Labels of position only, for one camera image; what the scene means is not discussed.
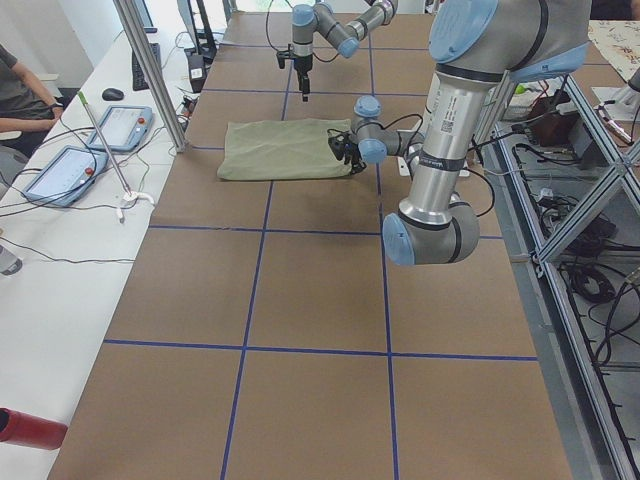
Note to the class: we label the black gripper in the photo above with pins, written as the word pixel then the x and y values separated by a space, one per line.
pixel 351 154
pixel 303 65

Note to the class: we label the sage green long-sleeve shirt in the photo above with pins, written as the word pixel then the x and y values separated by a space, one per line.
pixel 281 150

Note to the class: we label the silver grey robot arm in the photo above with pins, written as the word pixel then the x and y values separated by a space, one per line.
pixel 369 142
pixel 474 44

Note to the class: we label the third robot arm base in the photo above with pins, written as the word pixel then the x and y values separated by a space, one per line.
pixel 618 109

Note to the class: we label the far blue teach pendant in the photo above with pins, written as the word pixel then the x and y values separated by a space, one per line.
pixel 124 127

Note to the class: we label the blue teach pendant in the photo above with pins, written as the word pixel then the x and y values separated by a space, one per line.
pixel 66 178
pixel 124 127

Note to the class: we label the black computer mouse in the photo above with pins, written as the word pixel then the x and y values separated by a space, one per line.
pixel 112 94

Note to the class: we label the grey rod with green tip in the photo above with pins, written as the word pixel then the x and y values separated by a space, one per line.
pixel 98 142

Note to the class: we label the near blue teach pendant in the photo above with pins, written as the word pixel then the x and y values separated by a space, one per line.
pixel 66 178

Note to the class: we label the seated person in dark shirt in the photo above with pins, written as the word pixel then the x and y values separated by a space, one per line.
pixel 27 105

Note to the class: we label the red metal bottle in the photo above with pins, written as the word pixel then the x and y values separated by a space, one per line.
pixel 18 428

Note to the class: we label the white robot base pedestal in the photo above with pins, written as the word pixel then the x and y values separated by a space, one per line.
pixel 444 141

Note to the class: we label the aluminium frame post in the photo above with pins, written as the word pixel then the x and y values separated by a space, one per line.
pixel 134 30

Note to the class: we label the aluminium side frame rail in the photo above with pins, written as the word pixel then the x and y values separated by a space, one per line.
pixel 568 193

